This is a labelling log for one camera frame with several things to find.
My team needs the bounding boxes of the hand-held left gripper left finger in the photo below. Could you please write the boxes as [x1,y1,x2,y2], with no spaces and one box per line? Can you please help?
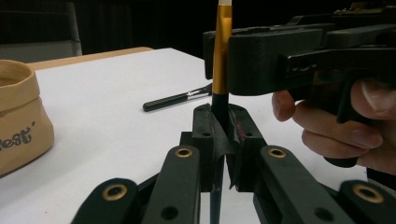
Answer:
[180,104,225,192]

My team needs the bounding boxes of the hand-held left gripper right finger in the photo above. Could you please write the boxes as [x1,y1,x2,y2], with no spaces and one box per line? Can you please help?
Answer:
[225,104,269,192]

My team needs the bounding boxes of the black makeup brush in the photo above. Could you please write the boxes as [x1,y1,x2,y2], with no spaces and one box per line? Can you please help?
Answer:
[142,82,214,113]

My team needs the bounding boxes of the wooden cup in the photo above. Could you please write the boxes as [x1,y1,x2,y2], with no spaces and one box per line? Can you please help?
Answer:
[0,59,55,178]

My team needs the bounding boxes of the white board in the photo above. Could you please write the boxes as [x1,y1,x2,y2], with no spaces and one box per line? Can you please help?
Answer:
[0,47,370,224]

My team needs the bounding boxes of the light wooden table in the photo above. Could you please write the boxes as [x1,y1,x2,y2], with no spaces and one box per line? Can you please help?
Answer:
[27,46,154,71]

